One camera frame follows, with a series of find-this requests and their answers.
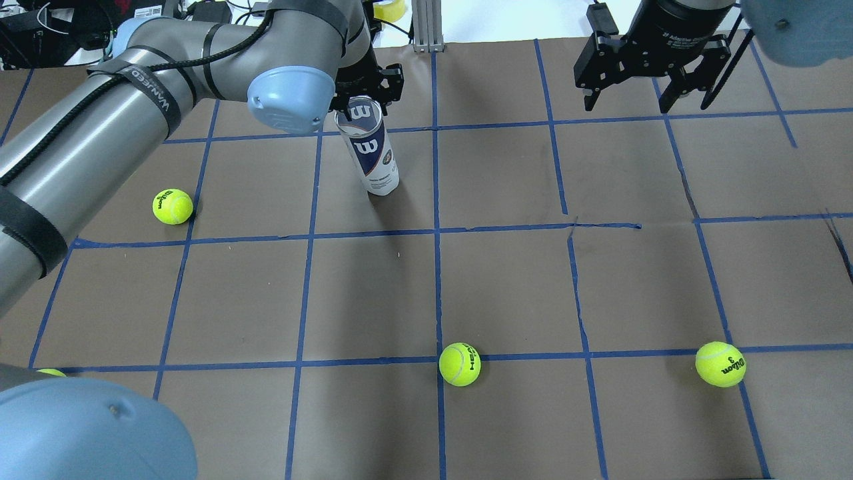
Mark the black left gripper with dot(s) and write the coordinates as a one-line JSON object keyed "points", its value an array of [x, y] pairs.
{"points": [[365, 78]]}

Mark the yellow Wilson tennis ball front left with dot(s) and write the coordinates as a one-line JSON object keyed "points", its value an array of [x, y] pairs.
{"points": [[172, 206]]}

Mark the yellow tape roll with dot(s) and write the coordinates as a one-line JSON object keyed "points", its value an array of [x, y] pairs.
{"points": [[389, 11]]}

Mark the clear Wilson tennis ball can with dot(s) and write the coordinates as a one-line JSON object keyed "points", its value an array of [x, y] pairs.
{"points": [[368, 143]]}

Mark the yellow tennis ball near base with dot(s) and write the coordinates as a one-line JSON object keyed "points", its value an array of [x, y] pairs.
{"points": [[720, 364]]}

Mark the aluminium frame post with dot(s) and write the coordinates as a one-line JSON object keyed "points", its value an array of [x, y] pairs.
{"points": [[426, 21]]}

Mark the small black adapter top right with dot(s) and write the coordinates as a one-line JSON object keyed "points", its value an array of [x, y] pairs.
{"points": [[600, 19]]}

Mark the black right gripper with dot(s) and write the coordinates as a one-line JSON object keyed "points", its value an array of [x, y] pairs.
{"points": [[668, 30]]}

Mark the yellow wilson tennis ball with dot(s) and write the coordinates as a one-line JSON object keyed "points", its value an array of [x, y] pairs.
{"points": [[172, 206], [52, 371]]}

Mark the yellow Head tennis ball centre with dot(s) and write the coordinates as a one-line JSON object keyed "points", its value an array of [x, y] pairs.
{"points": [[459, 364]]}

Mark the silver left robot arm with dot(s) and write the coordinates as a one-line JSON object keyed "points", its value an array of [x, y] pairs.
{"points": [[305, 59]]}

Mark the yellow Wilson tennis ball far left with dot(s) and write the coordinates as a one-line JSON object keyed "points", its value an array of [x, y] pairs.
{"points": [[52, 371]]}

